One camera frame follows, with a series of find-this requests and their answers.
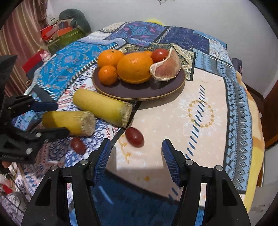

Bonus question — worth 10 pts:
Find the red tomato on plate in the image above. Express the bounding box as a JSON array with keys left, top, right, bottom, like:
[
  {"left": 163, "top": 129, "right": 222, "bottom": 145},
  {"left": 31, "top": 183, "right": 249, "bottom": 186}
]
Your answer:
[{"left": 151, "top": 48, "right": 169, "bottom": 63}]

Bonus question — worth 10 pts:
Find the pink doll figure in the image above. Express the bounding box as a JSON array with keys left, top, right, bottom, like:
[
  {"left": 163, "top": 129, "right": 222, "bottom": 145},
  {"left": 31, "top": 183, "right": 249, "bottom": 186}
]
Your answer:
[{"left": 40, "top": 51, "right": 51, "bottom": 63}]

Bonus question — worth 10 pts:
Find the large orange on plate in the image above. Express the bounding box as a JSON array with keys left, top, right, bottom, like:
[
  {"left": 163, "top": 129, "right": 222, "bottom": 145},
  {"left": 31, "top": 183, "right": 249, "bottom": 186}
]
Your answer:
[{"left": 117, "top": 52, "right": 153, "bottom": 84}]

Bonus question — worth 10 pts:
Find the dark red grape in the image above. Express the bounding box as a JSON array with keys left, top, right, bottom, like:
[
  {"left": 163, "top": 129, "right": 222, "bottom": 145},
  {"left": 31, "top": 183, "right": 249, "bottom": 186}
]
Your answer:
[
  {"left": 125, "top": 127, "right": 145, "bottom": 147},
  {"left": 70, "top": 137, "right": 86, "bottom": 155}
]

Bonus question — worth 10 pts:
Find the yellow curved headboard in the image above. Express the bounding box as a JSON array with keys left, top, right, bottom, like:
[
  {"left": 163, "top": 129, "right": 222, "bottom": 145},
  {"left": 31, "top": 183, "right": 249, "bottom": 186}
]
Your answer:
[{"left": 147, "top": 18, "right": 165, "bottom": 26}]

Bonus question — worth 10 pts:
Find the green box with clutter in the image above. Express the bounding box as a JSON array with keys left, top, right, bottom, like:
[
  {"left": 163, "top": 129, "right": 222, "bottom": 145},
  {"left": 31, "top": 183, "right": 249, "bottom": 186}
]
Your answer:
[{"left": 40, "top": 18, "right": 85, "bottom": 54}]

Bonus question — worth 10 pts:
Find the grey plush toy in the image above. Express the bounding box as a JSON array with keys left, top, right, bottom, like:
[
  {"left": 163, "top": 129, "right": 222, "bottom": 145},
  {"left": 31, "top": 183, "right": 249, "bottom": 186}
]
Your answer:
[{"left": 58, "top": 9, "right": 91, "bottom": 34}]

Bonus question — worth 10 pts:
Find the blue patchwork tablecloth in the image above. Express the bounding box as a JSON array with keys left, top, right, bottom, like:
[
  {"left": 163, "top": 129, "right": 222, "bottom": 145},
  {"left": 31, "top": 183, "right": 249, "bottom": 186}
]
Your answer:
[{"left": 10, "top": 20, "right": 254, "bottom": 226}]

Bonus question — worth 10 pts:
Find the dark purple round plate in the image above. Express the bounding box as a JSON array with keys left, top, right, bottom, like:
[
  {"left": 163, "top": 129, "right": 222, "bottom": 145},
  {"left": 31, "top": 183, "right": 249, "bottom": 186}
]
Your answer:
[{"left": 92, "top": 67, "right": 186, "bottom": 100}]

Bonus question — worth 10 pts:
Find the small orange at plate back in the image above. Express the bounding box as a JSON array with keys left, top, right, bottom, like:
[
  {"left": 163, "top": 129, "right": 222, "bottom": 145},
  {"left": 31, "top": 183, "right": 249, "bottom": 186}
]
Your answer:
[{"left": 144, "top": 50, "right": 152, "bottom": 56}]

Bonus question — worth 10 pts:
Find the brown wooden door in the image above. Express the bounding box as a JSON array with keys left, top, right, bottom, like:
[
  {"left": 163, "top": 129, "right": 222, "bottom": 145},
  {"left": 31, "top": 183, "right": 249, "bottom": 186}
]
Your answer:
[{"left": 261, "top": 82, "right": 278, "bottom": 149}]

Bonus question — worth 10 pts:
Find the pink peeled pomelo segment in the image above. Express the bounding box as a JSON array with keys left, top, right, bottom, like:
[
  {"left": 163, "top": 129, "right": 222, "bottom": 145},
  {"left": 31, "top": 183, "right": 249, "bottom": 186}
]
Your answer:
[{"left": 149, "top": 47, "right": 181, "bottom": 82}]

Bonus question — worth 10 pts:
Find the brown striped curtain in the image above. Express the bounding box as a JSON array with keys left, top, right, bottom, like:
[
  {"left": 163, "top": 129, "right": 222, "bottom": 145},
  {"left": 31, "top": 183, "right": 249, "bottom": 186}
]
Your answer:
[{"left": 1, "top": 1, "right": 48, "bottom": 96}]

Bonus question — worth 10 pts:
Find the red gift box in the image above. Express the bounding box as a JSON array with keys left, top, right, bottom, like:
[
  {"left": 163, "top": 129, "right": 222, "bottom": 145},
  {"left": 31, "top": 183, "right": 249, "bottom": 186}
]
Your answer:
[{"left": 22, "top": 50, "right": 45, "bottom": 73}]

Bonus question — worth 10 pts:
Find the small orange mandarin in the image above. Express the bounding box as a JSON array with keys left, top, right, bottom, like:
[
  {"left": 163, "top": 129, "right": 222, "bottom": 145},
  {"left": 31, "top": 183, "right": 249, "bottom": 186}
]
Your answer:
[{"left": 98, "top": 65, "right": 118, "bottom": 86}]

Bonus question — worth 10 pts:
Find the left orange on plate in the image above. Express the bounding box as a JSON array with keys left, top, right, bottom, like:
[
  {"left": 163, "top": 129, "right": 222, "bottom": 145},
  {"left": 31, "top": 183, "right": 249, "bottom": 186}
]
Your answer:
[{"left": 97, "top": 49, "right": 124, "bottom": 68}]

